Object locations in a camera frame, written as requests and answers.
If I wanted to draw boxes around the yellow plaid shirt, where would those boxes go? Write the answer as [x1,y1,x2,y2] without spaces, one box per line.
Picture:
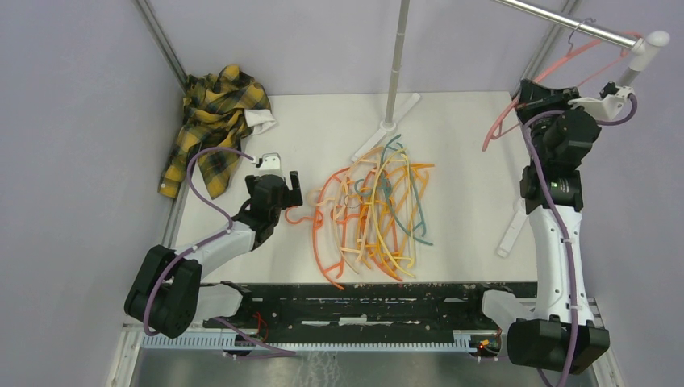
[157,64,271,198]

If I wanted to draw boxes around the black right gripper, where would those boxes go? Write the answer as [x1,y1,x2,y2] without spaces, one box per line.
[518,81,586,165]

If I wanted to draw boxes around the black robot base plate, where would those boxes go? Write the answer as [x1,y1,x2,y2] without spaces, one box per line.
[227,282,537,344]

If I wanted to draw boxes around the beige hanger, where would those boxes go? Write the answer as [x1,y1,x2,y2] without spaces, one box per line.
[307,147,382,288]

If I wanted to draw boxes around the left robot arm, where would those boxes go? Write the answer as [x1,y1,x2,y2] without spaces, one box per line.
[123,171,303,339]

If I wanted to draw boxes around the white cable duct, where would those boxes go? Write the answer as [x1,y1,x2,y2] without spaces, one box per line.
[140,331,477,353]

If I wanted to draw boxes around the white clothes rack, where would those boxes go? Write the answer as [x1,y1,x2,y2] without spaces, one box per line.
[349,0,672,259]

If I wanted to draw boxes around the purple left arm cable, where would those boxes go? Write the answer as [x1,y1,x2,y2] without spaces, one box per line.
[142,148,257,336]

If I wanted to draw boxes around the teal hanger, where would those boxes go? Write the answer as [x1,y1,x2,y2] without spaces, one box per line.
[352,135,433,246]

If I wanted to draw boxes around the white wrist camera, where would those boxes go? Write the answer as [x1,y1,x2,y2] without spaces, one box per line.
[568,82,638,126]
[256,152,282,175]

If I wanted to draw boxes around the yellow hanger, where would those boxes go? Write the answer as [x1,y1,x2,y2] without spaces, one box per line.
[369,169,417,281]

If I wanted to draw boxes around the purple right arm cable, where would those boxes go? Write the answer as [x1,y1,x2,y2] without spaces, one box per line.
[520,93,640,387]

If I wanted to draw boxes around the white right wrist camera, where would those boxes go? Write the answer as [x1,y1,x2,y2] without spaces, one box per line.
[568,82,638,126]

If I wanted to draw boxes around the amber hanger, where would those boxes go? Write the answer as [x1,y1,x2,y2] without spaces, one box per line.
[351,156,435,278]
[341,168,412,271]

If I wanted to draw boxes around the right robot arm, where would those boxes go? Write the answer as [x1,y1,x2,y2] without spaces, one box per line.
[507,79,611,375]

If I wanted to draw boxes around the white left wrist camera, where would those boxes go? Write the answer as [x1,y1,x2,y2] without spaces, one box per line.
[256,152,282,175]

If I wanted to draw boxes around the pink hanger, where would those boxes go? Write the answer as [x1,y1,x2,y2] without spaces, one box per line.
[481,39,632,152]

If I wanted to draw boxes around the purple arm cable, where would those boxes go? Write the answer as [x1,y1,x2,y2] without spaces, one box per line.
[142,148,257,336]
[520,93,640,387]

